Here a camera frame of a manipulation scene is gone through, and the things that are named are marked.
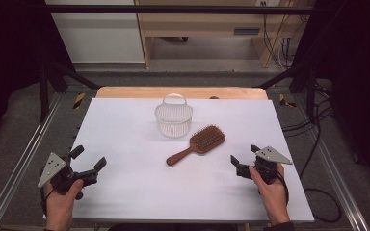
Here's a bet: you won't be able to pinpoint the person's left hand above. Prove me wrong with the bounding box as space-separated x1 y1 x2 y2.
44 178 85 230

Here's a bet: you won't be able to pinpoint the black metal frame stand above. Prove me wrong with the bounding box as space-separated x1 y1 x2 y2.
38 60 102 123
256 62 318 121

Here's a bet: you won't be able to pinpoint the person's right hand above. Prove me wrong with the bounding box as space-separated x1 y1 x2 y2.
249 163 291 226

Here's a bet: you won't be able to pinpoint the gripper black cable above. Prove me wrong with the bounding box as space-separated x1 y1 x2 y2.
266 165 290 206
40 185 56 217

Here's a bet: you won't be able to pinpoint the wooden table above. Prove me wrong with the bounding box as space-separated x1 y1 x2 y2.
95 86 269 100

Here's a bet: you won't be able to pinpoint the aluminium floor rail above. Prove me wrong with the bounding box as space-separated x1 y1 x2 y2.
0 92 63 231
293 92 370 231

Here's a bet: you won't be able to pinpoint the black floor cables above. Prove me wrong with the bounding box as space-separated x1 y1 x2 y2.
281 80 343 224

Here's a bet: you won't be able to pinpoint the black horizontal frame bar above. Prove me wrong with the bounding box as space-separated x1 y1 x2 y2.
25 4 323 15

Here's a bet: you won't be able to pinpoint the hanging black cables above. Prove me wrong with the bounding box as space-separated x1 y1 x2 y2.
261 0 296 70

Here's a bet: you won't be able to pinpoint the white cabinet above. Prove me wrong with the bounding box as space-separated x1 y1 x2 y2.
44 0 145 64

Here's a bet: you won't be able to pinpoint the light wooden desk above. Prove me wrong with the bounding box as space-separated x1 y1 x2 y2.
134 0 316 69

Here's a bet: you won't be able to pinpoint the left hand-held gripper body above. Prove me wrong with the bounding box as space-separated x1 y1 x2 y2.
38 152 87 200

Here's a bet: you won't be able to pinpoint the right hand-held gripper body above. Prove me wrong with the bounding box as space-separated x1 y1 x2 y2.
253 146 293 185

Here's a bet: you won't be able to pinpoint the grey desk label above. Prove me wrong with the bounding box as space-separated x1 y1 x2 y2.
233 27 261 36

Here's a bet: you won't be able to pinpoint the dark curtain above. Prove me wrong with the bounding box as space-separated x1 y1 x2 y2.
0 0 75 147
293 0 370 187

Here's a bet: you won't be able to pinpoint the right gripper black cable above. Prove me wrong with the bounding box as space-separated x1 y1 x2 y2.
266 165 290 206

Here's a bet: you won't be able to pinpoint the brown wooden hairbrush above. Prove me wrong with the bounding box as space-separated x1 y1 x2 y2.
166 124 226 167

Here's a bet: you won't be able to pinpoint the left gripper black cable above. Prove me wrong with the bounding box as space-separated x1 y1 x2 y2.
40 185 56 217

